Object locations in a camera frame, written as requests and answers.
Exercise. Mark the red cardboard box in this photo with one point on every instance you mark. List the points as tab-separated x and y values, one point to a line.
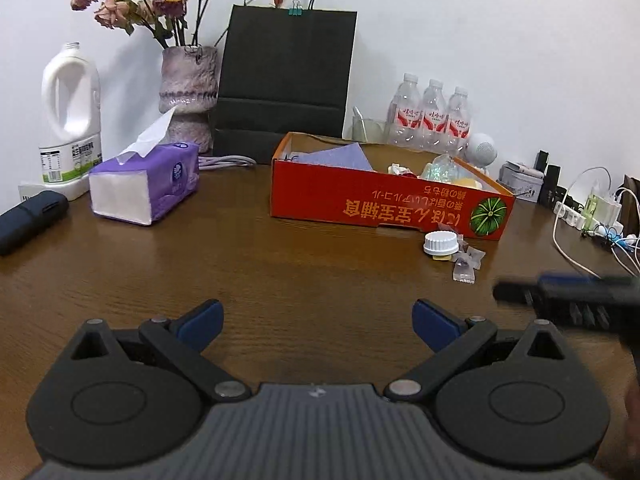
320	200

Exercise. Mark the purple-grey ceramic vase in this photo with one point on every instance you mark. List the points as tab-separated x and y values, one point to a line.
187	85

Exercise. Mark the purple tissue pack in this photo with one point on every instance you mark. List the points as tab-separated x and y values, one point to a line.
165	185

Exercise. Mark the white tissue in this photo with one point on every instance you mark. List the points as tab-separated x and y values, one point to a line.
399	170

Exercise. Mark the teal binder clip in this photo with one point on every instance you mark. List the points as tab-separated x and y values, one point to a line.
295	9

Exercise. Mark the white round speaker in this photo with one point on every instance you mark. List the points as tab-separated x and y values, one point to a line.
482	152

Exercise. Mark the white plastic milk jug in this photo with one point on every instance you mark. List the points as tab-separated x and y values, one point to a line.
70	160

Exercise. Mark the white bottle cap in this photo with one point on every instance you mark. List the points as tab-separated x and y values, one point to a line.
440	242

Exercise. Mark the black paper bag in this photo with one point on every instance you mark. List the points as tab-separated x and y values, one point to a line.
285	60

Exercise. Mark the clear glass cup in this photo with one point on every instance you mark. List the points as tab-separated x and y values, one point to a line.
370	127

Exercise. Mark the clear water bottle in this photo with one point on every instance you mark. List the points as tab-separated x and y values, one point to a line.
434	120
459	125
405	115

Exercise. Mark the purple cloth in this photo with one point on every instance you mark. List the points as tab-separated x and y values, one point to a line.
340	156

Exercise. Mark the flat white box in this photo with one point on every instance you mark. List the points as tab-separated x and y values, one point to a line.
29	191

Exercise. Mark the white power strip with chargers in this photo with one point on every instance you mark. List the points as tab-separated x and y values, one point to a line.
562	250

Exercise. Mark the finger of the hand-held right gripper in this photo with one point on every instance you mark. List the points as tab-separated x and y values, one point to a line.
515	292
570	278

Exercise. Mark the small black box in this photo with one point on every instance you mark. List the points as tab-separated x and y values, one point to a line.
552	177

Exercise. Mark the dark blue case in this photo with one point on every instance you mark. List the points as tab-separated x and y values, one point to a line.
30	217

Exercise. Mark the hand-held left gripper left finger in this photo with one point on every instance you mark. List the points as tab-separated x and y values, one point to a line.
205	322

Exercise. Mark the pale green plastic bag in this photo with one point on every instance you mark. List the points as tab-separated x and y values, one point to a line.
440	167

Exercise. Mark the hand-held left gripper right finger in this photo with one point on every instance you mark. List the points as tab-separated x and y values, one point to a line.
430	322

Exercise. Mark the grey tin box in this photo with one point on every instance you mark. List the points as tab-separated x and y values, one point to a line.
520	180

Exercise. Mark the clear plastic wrapper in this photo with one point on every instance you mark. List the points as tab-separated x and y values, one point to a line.
467	262

